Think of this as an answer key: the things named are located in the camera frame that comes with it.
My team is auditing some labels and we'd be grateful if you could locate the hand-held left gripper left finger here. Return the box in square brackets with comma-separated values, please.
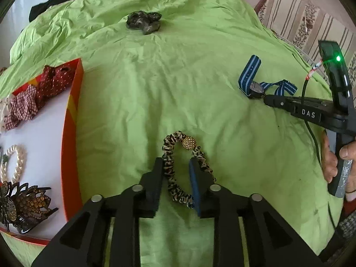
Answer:
[32, 157, 163, 267]

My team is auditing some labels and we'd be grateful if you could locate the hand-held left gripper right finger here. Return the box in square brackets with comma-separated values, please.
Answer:
[188, 157, 326, 267]

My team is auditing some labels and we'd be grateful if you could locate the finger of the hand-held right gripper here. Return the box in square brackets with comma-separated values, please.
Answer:
[263, 95, 292, 114]

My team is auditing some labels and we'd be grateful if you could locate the leopard scrunchie with gold ball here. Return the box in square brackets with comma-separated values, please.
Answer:
[162, 131, 217, 209]

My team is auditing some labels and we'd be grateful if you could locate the blue striped strap watch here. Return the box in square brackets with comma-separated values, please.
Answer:
[237, 55, 297, 99]

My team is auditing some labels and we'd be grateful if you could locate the orange cardboard box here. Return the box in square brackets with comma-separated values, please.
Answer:
[0, 58, 84, 247]

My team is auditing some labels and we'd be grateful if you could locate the rhinestone hair claw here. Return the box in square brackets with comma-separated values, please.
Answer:
[8, 182, 59, 234]

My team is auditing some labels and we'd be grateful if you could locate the white pearl bracelet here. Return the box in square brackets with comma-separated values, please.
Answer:
[0, 145, 28, 184]

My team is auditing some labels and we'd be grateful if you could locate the rhinestone butterfly hair clip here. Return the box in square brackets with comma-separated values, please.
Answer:
[0, 182, 18, 231]

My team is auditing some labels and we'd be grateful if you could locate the pink plaid scrunchie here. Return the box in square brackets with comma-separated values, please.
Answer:
[4, 85, 46, 131]

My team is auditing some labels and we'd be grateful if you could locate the person's right forearm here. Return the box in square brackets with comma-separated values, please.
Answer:
[334, 192, 356, 258]

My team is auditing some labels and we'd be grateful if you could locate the person's right hand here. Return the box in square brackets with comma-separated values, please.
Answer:
[321, 132, 356, 194]

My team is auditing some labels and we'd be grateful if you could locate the striped floral sofa cover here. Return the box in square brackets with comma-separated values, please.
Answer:
[256, 0, 356, 89]

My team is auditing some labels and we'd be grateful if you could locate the green bed sheet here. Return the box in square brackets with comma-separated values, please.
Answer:
[0, 0, 342, 267]

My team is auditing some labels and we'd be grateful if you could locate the red polka dot scrunchie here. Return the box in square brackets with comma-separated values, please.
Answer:
[35, 65, 75, 109]

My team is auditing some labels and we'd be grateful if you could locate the dark grey scrunchie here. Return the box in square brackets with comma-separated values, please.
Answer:
[126, 10, 162, 35]

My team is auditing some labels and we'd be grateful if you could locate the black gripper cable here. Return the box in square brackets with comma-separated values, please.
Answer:
[302, 78, 338, 229]

